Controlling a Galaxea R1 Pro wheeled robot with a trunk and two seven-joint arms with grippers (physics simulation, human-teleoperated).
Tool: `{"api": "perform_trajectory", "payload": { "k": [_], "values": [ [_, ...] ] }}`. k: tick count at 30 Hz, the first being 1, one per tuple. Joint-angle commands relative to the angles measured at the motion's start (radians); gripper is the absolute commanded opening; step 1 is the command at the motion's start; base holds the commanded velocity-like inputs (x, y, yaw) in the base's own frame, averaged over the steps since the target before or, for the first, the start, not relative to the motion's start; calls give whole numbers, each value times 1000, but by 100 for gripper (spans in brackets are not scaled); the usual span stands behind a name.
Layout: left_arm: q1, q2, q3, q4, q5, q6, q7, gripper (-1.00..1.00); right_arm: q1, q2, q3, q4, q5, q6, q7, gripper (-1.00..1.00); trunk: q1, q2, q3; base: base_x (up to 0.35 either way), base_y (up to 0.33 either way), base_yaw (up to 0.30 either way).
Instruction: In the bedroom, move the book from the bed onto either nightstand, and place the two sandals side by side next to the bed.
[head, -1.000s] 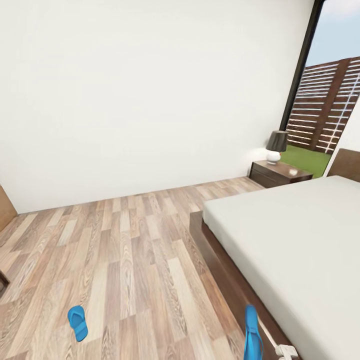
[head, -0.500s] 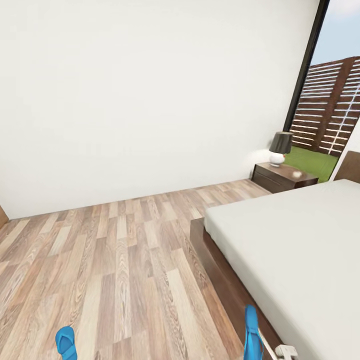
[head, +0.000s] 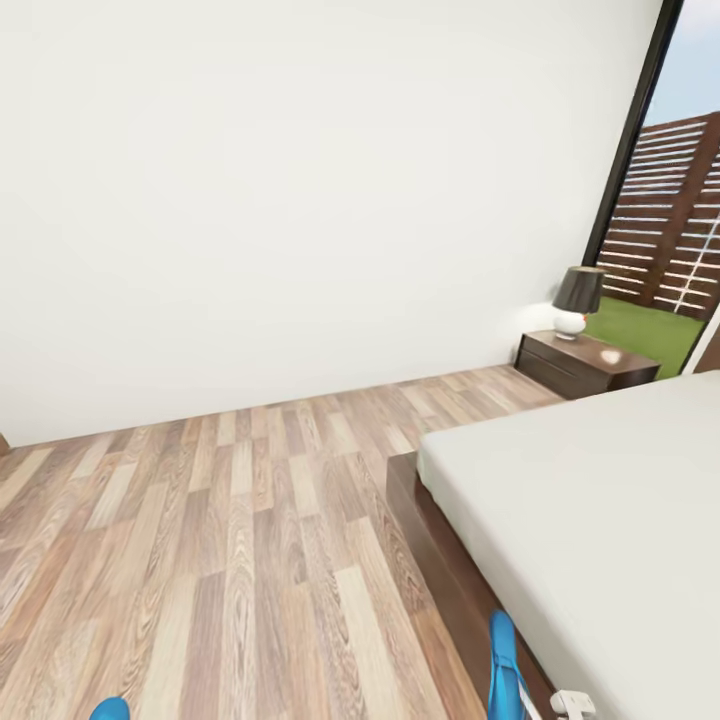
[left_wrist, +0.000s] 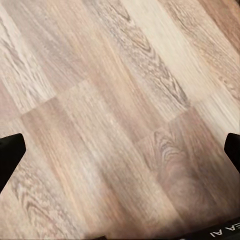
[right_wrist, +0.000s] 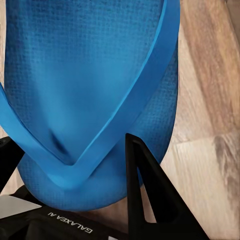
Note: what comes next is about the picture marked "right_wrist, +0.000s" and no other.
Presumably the sandal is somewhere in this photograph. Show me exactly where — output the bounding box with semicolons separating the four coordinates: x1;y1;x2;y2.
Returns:
0;0;180;212

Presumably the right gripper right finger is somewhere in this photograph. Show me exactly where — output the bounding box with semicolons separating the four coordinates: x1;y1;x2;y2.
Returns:
125;133;210;240

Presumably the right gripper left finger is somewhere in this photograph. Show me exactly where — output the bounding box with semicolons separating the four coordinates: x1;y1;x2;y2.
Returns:
0;136;26;193

